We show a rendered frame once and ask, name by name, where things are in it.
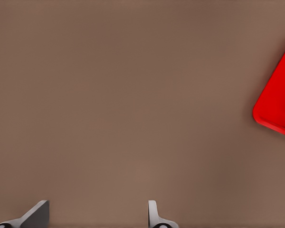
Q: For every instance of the red plastic tray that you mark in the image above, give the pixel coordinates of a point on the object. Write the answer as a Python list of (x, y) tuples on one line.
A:
[(279, 99)]

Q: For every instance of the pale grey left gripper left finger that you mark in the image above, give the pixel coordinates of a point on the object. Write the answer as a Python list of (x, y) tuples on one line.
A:
[(36, 215)]

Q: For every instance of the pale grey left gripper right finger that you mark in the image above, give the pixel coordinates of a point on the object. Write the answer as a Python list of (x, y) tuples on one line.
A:
[(154, 215)]

